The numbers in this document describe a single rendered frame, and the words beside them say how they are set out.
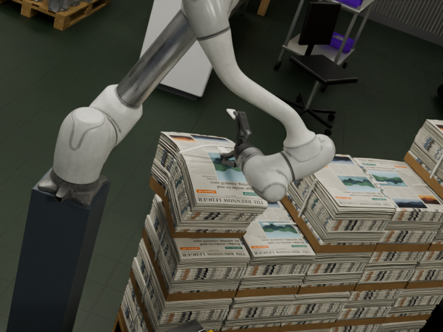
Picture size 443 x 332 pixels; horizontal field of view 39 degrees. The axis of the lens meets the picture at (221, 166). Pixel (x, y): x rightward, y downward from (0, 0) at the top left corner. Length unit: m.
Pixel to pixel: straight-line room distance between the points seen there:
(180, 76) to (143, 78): 3.10
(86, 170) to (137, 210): 1.79
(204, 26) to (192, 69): 3.36
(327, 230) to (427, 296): 0.86
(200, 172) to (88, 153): 0.40
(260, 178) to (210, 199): 0.27
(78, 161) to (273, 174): 0.61
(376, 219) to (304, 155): 0.72
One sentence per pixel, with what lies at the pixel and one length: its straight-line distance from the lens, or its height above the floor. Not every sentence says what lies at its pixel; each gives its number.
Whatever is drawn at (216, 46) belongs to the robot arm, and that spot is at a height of 1.64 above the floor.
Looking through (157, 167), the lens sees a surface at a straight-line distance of 2.37.
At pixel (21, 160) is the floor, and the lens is 4.00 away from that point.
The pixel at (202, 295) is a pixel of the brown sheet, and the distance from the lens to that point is 2.44.
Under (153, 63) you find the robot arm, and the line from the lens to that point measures 2.03.
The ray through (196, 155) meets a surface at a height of 1.14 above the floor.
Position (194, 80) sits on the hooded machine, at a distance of 5.15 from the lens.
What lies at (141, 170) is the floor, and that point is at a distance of 4.15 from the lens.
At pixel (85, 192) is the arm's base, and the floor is 1.03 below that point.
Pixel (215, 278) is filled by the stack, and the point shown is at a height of 0.72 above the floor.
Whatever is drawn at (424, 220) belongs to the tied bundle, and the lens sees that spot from 2.74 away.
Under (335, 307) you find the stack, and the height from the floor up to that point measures 0.52.
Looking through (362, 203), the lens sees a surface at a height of 1.07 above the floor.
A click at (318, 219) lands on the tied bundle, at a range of 2.52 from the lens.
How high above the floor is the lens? 2.25
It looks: 30 degrees down
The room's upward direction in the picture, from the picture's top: 20 degrees clockwise
